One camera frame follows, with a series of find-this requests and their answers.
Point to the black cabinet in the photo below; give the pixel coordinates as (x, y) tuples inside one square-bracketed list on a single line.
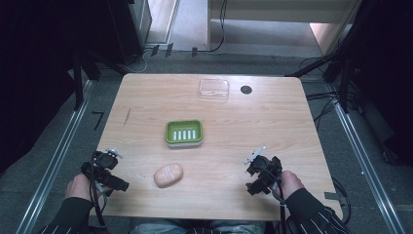
[(123, 29)]

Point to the person's right hand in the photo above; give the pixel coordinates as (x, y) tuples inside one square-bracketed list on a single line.
[(291, 184)]

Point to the peach soap bar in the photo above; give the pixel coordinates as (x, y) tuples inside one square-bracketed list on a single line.
[(168, 175)]

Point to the green soap dish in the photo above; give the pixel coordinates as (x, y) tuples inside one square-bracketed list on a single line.
[(184, 133)]

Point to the aluminium floor rail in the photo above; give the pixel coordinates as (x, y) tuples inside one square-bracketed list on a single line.
[(363, 162), (54, 162)]

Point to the black stand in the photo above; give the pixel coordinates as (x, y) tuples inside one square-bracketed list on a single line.
[(78, 81), (337, 61)]

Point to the clear plastic lid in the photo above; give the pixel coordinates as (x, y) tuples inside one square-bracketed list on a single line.
[(214, 88)]

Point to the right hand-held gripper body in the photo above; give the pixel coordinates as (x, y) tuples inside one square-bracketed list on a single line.
[(263, 175)]

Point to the person's left hand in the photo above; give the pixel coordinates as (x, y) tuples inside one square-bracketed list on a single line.
[(80, 187)]

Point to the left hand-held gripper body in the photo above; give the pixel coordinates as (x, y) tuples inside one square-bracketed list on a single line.
[(107, 179)]

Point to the black round table grommet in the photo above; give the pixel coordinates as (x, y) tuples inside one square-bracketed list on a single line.
[(246, 89)]

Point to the grey tape piece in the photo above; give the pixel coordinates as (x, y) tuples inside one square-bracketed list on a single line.
[(331, 196)]

